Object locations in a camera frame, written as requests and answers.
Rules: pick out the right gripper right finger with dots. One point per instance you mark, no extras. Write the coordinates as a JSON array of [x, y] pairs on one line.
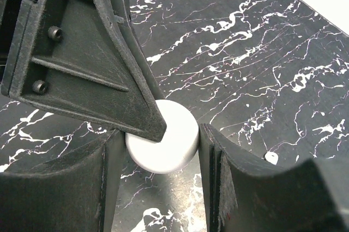
[[243, 192]]

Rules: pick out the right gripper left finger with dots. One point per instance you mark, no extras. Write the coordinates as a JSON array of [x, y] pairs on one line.
[[75, 192]]

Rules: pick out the white earbud near centre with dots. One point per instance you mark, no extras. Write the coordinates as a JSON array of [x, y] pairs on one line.
[[271, 157]]

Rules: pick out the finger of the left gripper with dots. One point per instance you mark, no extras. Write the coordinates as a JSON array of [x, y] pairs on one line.
[[121, 8], [69, 57]]

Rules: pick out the white earbud charging case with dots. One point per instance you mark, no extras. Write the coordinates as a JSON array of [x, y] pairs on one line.
[[177, 147]]

